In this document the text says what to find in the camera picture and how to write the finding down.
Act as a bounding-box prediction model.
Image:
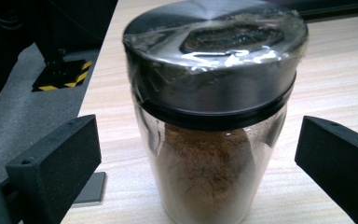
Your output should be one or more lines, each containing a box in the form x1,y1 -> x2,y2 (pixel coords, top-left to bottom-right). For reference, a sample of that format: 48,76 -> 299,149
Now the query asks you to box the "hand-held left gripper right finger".
294,115 -> 358,224

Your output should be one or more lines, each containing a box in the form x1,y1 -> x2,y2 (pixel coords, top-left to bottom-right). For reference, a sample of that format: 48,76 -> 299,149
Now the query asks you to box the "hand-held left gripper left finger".
5,114 -> 103,224

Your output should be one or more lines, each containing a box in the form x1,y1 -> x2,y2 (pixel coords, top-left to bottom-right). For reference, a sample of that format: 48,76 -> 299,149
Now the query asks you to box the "black stand with striped base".
32,0 -> 93,92

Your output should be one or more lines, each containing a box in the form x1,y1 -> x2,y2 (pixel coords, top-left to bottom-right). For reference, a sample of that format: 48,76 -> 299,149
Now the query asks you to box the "grey table bracket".
72,171 -> 107,208

